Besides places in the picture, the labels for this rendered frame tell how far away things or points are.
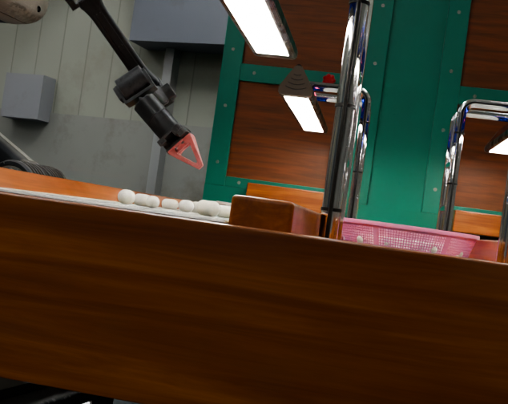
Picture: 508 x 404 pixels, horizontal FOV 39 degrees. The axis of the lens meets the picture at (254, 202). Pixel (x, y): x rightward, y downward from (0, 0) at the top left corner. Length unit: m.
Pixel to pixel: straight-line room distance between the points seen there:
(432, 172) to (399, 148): 0.13
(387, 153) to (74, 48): 3.46
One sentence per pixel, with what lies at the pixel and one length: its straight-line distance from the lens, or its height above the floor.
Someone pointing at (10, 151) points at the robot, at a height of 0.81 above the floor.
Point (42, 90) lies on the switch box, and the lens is 5.41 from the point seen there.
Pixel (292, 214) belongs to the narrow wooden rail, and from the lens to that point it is 0.60.
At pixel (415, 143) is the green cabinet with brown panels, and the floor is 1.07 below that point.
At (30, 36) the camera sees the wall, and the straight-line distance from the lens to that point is 5.76.
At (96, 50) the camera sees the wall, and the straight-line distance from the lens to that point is 5.38.
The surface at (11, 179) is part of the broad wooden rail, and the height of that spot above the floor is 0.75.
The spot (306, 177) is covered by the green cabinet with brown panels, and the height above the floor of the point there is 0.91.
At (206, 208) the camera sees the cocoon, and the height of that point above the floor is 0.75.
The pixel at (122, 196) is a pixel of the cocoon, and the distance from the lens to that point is 1.04.
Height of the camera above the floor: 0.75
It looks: 1 degrees up
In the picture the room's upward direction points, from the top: 8 degrees clockwise
